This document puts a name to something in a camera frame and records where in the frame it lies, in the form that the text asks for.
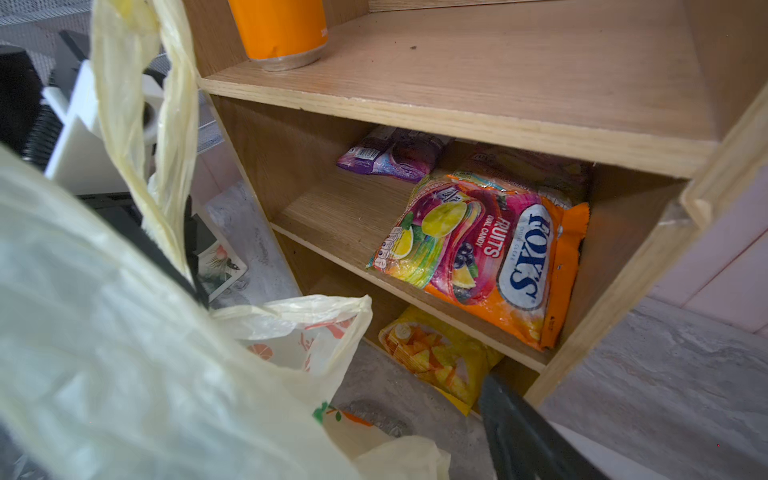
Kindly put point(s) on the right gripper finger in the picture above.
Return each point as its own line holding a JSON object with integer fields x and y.
{"x": 522, "y": 444}

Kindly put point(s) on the orange print plastic bag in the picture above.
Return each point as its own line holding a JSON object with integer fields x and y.
{"x": 110, "y": 368}

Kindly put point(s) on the yellow chips packet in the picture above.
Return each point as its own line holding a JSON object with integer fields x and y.
{"x": 441, "y": 355}

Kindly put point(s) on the orange snack packet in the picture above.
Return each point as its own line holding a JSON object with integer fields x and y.
{"x": 506, "y": 255}

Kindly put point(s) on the wooden two-tier shelf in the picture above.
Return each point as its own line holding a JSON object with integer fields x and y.
{"x": 667, "y": 98}

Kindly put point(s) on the purple snack packet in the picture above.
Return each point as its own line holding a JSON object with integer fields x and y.
{"x": 399, "y": 153}

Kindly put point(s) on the orange Fanta can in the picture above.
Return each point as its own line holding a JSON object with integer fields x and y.
{"x": 280, "y": 35}

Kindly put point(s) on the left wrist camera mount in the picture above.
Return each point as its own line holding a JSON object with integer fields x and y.
{"x": 80, "y": 162}

